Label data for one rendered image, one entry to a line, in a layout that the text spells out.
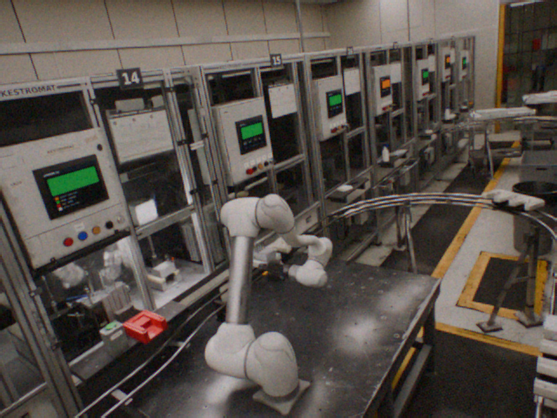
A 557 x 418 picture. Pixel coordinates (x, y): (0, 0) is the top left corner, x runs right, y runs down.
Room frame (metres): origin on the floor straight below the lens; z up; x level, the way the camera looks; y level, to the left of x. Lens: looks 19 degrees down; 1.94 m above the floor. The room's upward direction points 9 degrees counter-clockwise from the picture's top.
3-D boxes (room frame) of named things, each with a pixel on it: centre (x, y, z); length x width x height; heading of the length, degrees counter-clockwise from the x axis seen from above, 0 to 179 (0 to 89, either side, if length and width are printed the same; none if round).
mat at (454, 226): (5.15, -2.79, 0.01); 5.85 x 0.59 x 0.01; 140
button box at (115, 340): (1.43, 0.78, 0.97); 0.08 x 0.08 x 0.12; 50
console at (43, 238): (1.60, 0.91, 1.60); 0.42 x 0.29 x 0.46; 140
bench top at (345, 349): (1.69, 0.00, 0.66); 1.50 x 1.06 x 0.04; 140
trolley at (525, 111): (5.75, -3.55, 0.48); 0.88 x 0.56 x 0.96; 68
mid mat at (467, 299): (2.77, -1.80, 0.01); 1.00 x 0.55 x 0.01; 140
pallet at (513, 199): (2.49, -1.64, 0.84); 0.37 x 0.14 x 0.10; 18
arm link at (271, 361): (1.29, 0.11, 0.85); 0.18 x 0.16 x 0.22; 66
